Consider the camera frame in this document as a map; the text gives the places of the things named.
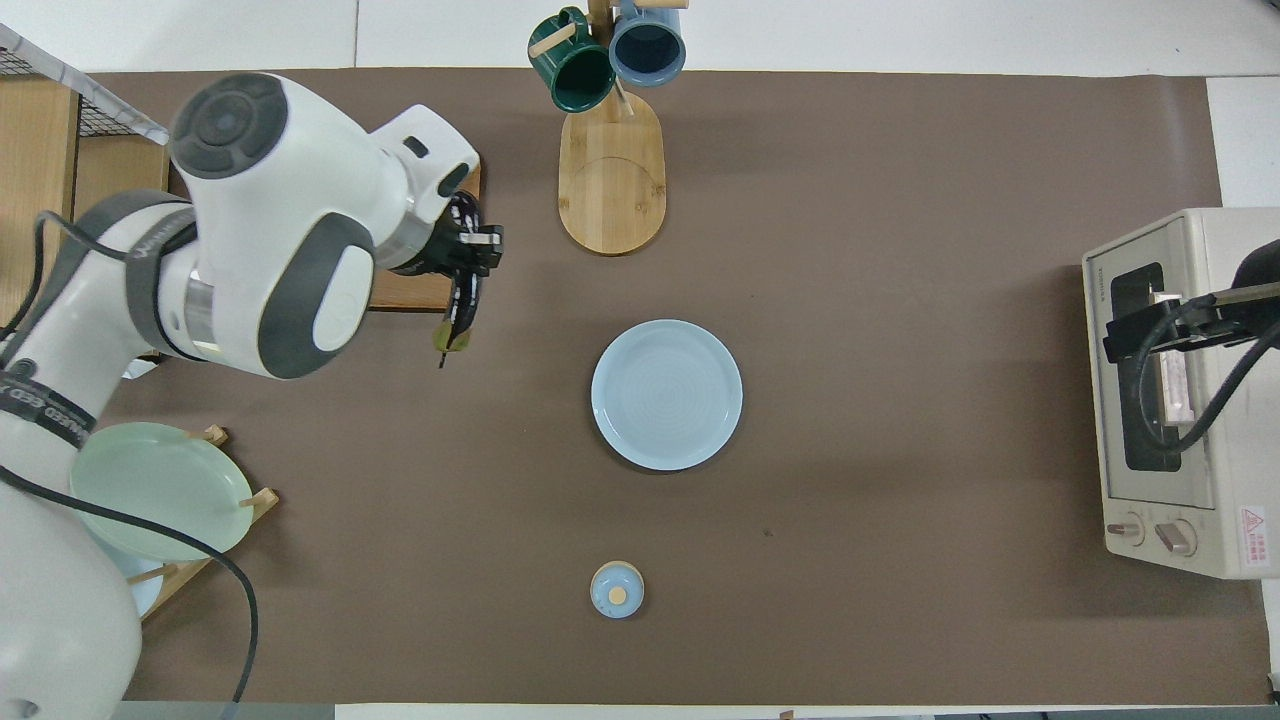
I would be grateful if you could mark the wooden plate rack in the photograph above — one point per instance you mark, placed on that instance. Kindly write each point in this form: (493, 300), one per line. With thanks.
(262, 500)

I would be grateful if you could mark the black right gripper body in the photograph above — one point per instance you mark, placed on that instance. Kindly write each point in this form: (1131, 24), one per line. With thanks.
(1220, 318)

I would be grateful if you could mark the wooden mug tree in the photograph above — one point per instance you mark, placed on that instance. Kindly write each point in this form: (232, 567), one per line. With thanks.
(612, 180)

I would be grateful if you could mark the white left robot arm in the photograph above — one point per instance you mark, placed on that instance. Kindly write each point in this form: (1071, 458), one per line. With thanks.
(270, 200)

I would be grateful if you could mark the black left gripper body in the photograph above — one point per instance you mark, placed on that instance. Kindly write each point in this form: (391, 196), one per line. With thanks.
(438, 255)

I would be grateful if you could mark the brown table mat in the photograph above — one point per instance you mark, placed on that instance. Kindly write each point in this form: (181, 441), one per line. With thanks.
(850, 300)

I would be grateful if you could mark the wooden step shelf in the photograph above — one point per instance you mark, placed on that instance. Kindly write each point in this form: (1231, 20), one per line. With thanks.
(35, 150)

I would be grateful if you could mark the light blue serving plate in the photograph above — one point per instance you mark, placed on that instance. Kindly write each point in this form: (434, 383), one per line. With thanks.
(666, 395)

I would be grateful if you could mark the dark green mug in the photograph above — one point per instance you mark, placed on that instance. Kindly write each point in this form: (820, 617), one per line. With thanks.
(575, 70)

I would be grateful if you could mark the small blue bell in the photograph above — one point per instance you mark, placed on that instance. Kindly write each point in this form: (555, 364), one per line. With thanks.
(617, 590)

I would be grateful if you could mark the pale green plate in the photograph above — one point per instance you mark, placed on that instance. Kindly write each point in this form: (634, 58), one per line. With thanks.
(160, 490)

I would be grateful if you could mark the wooden tray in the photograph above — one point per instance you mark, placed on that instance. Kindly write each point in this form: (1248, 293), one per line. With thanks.
(410, 292)

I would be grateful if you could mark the white toaster oven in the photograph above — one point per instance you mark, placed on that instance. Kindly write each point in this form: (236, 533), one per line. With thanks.
(1220, 480)

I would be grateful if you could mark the blue mug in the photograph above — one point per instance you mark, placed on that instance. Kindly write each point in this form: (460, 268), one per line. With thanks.
(648, 50)

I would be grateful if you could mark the light blue racked plate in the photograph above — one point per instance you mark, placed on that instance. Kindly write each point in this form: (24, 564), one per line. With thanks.
(145, 592)

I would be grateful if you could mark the dark purple eggplant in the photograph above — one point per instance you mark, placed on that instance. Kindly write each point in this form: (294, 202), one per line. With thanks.
(466, 310)

